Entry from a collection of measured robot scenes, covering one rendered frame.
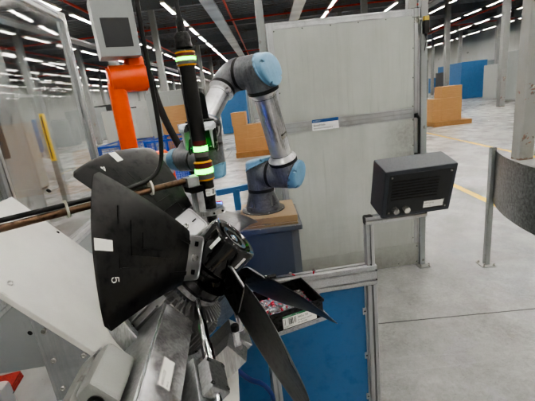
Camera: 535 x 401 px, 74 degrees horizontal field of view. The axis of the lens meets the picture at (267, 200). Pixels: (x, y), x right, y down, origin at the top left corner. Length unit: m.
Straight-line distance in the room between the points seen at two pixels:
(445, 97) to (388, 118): 10.28
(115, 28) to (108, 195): 4.18
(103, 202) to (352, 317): 1.17
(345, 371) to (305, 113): 1.75
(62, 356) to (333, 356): 1.06
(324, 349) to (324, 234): 1.49
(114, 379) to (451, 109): 12.97
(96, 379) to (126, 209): 0.24
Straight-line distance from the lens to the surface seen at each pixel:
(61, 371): 0.92
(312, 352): 1.57
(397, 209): 1.34
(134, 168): 0.90
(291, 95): 2.67
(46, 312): 0.77
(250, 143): 10.04
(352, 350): 1.62
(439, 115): 13.12
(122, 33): 4.70
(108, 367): 0.63
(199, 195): 0.84
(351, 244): 3.02
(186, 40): 0.84
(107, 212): 0.56
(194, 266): 0.75
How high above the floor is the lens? 1.51
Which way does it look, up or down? 16 degrees down
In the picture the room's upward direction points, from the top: 7 degrees counter-clockwise
